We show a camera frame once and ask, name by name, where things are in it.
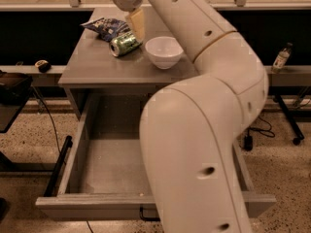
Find black rolling stand leg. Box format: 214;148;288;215
274;94;304;146

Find green soda can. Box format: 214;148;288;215
109;31;142;57

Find black drawer handle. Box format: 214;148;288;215
139;206;160;222

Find blue chip bag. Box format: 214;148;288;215
82;17;130;42

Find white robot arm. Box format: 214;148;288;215
113;0;268;233

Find black tray table left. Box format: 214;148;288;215
0;71;32;133

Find white bowl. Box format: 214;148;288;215
145;36;184;70

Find black power cable with adapter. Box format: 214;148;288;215
242;115;276;151

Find small black yellow device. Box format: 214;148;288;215
35;60;52;73

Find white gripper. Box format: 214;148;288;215
113;0;145;41

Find grey open top drawer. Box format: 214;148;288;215
36;93;275;222

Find grey cabinet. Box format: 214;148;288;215
57;5;200;120

